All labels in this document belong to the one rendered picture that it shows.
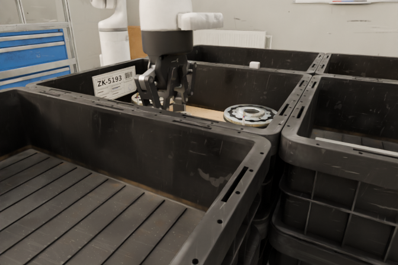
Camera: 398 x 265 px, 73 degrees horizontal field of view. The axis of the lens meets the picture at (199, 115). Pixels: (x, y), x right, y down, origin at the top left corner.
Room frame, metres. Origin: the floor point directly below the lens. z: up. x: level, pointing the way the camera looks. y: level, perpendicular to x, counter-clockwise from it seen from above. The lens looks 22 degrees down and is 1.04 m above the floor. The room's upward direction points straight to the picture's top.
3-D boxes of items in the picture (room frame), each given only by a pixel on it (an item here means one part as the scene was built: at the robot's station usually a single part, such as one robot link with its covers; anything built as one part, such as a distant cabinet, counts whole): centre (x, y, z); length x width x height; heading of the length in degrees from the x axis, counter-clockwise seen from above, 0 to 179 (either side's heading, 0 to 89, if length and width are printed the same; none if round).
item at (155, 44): (0.41, 0.05, 0.97); 0.08 x 0.08 x 0.09
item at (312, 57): (0.71, -0.10, 0.87); 0.40 x 0.30 x 0.11; 62
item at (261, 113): (0.46, -0.10, 0.86); 0.05 x 0.05 x 0.01
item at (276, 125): (0.45, 0.04, 0.92); 0.40 x 0.30 x 0.02; 62
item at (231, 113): (0.46, -0.10, 0.86); 0.10 x 0.10 x 0.01
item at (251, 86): (0.45, 0.04, 0.87); 0.40 x 0.30 x 0.11; 62
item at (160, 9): (0.40, 0.03, 1.04); 0.11 x 0.09 x 0.06; 62
